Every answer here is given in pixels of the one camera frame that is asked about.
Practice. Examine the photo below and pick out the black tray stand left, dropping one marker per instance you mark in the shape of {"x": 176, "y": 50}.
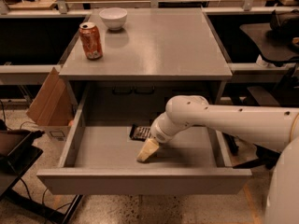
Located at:
{"x": 17, "y": 155}

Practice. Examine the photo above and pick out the right black drawer handle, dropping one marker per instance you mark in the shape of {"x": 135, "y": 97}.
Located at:
{"x": 144, "y": 90}

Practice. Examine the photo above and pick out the black drawer handle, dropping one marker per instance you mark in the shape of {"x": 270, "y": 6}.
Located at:
{"x": 122, "y": 90}
{"x": 144, "y": 90}

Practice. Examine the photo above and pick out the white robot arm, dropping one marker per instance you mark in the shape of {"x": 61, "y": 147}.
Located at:
{"x": 276, "y": 128}

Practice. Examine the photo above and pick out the chocolate rxbar black wrapper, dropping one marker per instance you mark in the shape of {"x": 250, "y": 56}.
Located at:
{"x": 139, "y": 133}

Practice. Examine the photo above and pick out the white ceramic bowl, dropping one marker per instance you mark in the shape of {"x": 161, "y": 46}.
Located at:
{"x": 114, "y": 17}

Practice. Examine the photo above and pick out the black office chair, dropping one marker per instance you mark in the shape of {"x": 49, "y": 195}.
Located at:
{"x": 270, "y": 38}

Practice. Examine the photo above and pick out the grey counter cabinet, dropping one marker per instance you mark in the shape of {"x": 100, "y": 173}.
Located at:
{"x": 155, "y": 44}

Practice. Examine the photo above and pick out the grey open top drawer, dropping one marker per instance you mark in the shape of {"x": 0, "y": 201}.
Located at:
{"x": 99, "y": 157}

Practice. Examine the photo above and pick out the cardboard box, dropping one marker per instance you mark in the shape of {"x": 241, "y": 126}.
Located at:
{"x": 52, "y": 110}

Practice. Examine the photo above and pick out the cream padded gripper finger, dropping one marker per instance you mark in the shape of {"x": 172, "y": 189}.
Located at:
{"x": 150, "y": 147}

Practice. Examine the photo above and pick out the orange soda can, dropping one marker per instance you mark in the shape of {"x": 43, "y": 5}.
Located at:
{"x": 90, "y": 38}

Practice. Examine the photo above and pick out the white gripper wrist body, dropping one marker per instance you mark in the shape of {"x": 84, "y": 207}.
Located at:
{"x": 161, "y": 134}

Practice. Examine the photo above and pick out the left black drawer handle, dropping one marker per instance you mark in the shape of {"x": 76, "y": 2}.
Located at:
{"x": 122, "y": 90}

